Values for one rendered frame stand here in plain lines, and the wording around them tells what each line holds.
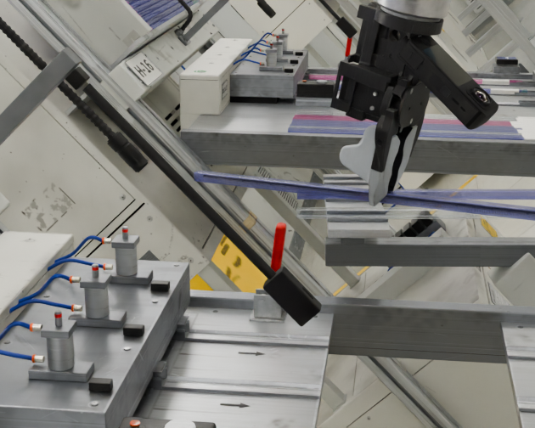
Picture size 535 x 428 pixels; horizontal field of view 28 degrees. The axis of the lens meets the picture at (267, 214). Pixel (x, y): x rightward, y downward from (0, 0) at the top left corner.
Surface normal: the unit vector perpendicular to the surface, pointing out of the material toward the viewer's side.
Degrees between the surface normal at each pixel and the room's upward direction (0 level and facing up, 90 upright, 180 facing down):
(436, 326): 90
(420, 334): 90
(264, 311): 90
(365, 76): 73
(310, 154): 90
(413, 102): 141
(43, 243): 44
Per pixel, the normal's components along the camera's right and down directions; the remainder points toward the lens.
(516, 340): 0.00, -0.95
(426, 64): -0.54, 0.29
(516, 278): -0.04, 0.22
